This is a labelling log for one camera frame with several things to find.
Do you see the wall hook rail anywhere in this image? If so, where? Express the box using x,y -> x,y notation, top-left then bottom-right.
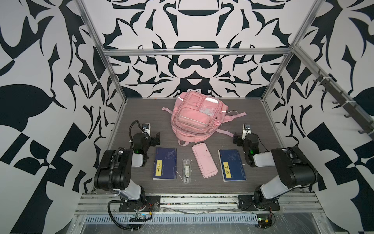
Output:
314,69 -> 374,140

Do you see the aluminium cage frame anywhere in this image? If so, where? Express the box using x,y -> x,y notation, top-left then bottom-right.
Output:
78,1 -> 374,199

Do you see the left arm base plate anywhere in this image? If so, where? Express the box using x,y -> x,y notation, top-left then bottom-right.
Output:
119,196 -> 161,213

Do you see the green lit circuit board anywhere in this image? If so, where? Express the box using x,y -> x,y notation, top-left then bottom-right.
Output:
255,215 -> 275,229

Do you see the pink student backpack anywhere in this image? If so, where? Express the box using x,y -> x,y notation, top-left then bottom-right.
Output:
162,91 -> 246,146

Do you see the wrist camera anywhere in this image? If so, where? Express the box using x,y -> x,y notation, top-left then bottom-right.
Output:
142,123 -> 151,137
242,124 -> 251,139

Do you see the white cable duct strip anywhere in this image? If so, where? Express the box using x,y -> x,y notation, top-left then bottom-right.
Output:
84,213 -> 258,225

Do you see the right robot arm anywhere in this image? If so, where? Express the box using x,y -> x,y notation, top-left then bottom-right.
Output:
233,133 -> 318,206

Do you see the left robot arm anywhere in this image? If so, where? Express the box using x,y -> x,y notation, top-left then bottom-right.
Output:
93,120 -> 160,206

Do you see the blue notebook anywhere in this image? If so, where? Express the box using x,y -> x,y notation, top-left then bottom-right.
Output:
218,149 -> 246,182
153,147 -> 177,180

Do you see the pink pencil case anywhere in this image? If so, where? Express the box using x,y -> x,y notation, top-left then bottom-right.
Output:
192,143 -> 218,178

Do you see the left blue notebook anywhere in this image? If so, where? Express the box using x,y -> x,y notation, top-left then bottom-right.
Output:
153,147 -> 177,180

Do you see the clear plastic packet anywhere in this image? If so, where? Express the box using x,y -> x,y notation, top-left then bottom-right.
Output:
182,159 -> 191,184

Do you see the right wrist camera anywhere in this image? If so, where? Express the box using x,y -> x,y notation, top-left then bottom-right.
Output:
242,124 -> 251,139

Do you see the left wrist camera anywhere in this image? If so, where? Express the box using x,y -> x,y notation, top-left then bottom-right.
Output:
142,123 -> 151,137

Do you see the right blue notebook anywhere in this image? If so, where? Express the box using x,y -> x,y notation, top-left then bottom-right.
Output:
218,149 -> 246,182

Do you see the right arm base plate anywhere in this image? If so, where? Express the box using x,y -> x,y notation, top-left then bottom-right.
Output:
238,195 -> 281,211

